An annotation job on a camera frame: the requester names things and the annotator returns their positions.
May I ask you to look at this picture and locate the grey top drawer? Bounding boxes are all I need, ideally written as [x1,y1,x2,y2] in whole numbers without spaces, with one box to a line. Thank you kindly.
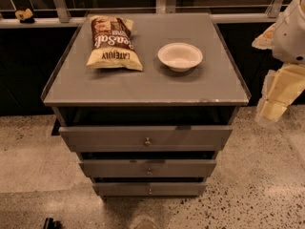
[59,125,232,153]

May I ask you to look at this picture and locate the sea salt chips bag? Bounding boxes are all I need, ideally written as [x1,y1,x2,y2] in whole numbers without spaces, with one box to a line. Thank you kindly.
[87,15,143,71]

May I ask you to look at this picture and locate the black object on floor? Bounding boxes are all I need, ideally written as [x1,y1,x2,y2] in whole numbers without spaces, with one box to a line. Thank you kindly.
[43,218,61,229]

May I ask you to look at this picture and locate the metal railing frame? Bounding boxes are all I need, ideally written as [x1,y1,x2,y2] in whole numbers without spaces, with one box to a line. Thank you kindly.
[0,0,292,27]

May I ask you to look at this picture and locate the grey drawer cabinet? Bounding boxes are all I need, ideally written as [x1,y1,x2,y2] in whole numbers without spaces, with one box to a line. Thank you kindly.
[42,13,250,186]

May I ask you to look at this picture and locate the yellow black object on ledge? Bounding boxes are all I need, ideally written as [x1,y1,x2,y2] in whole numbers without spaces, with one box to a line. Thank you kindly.
[15,8,35,24]

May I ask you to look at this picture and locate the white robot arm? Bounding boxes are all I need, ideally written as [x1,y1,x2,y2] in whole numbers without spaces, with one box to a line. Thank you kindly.
[252,0,305,125]

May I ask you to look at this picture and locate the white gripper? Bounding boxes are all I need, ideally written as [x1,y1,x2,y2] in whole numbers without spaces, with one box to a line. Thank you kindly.
[252,24,305,123]

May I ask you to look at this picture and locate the white paper bowl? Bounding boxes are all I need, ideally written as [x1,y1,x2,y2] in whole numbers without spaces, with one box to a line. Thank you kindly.
[157,43,203,73]

